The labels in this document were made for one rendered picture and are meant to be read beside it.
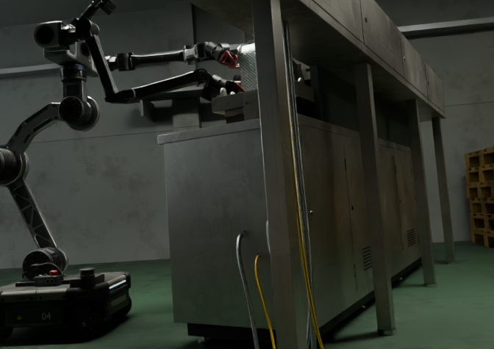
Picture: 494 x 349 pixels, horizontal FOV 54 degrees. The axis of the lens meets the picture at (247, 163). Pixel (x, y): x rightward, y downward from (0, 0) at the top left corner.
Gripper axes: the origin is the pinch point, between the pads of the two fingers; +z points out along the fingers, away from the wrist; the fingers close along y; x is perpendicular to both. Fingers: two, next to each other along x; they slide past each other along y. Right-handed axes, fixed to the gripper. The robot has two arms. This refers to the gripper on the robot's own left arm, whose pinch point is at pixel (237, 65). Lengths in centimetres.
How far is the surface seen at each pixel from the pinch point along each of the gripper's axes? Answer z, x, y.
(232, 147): 37, -25, 31
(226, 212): 50, -48, 31
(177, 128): -192, -122, -247
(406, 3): -83, 128, -368
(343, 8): 47, 41, 30
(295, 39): 42, 23, 40
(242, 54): 3.4, 6.0, 5.6
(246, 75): 10.6, -0.9, 5.6
